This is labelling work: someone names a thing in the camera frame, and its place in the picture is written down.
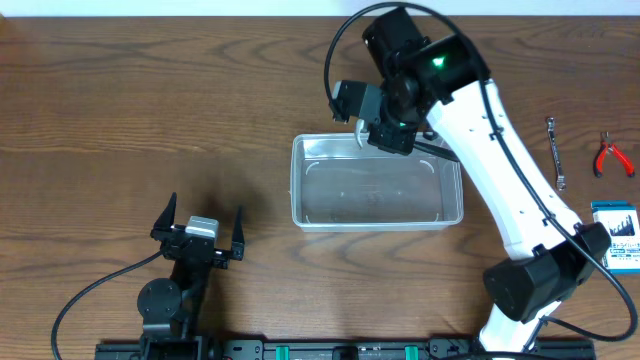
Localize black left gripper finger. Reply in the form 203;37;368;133
150;192;177;239
231;207;245;261

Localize black handled hammer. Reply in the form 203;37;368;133
354;119;459;162

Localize silver combination wrench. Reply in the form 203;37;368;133
546;117;566;191

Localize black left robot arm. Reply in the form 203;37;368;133
137;194;245;360

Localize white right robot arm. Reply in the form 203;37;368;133
358;2;611;353

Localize clear plastic container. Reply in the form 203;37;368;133
290;133;464;232

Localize blue white drill bit box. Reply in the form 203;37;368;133
591;201;639;275

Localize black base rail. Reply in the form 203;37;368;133
94;335;596;360

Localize red handled pliers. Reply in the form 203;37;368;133
592;131;637;180

